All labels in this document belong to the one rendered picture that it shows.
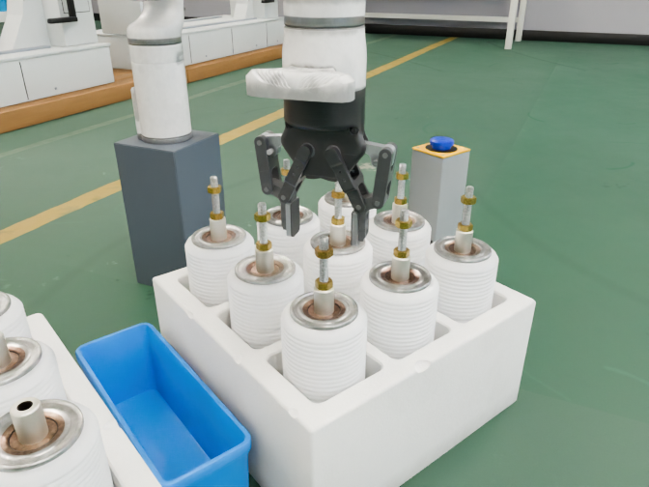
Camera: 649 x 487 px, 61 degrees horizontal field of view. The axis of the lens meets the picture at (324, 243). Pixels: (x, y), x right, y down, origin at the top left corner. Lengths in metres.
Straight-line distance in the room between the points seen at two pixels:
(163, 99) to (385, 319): 0.60
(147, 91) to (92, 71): 1.94
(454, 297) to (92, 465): 0.46
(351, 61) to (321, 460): 0.39
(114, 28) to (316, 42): 3.04
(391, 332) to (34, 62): 2.33
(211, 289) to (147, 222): 0.38
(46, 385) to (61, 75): 2.35
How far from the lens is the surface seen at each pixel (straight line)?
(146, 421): 0.88
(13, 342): 0.64
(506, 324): 0.77
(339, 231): 0.74
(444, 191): 0.96
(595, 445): 0.89
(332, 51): 0.48
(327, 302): 0.60
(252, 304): 0.67
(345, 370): 0.61
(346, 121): 0.50
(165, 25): 1.05
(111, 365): 0.88
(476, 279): 0.74
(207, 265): 0.76
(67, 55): 2.89
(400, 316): 0.66
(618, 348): 1.10
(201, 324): 0.73
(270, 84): 0.46
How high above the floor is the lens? 0.59
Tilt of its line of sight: 26 degrees down
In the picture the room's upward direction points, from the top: straight up
